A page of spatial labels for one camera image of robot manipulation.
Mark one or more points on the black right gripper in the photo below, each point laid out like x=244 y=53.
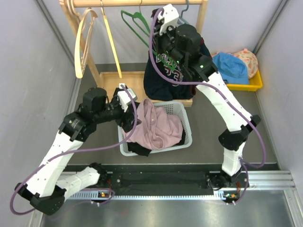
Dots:
x=157 y=39

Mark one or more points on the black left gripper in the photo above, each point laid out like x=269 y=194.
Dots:
x=127 y=125

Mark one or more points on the green plastic hanger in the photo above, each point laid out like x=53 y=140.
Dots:
x=139 y=20

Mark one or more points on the blue plastic hanger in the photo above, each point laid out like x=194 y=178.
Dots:
x=181 y=19

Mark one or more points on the black tank top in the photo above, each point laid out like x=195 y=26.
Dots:
x=136 y=148

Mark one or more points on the pink tank top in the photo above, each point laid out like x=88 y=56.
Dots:
x=156 y=129

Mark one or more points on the navy maroon-trimmed jersey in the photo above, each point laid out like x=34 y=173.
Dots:
x=163 y=80

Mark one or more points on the yellow metal-hook hanger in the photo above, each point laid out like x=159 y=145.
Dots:
x=112 y=44

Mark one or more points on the beige wooden hanger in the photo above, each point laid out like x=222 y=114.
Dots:
x=84 y=57

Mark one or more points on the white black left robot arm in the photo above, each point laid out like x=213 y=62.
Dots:
x=44 y=189

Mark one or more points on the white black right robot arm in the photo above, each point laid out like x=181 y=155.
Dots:
x=239 y=122

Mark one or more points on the wooden clothes rack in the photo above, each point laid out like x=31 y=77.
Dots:
x=74 y=9

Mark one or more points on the white plastic laundry basket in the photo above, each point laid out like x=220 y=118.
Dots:
x=174 y=108

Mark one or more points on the blue bucket hat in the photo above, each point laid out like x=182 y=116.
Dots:
x=232 y=69

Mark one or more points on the pink floral hat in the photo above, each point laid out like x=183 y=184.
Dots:
x=248 y=61

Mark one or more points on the yellow plastic bin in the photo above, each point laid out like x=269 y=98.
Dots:
x=255 y=83

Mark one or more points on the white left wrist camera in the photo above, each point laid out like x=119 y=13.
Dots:
x=125 y=96

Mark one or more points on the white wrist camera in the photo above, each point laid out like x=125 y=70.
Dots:
x=168 y=18
x=125 y=96

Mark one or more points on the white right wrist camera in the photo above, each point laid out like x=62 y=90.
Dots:
x=168 y=18

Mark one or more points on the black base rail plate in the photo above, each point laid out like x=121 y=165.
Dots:
x=167 y=179

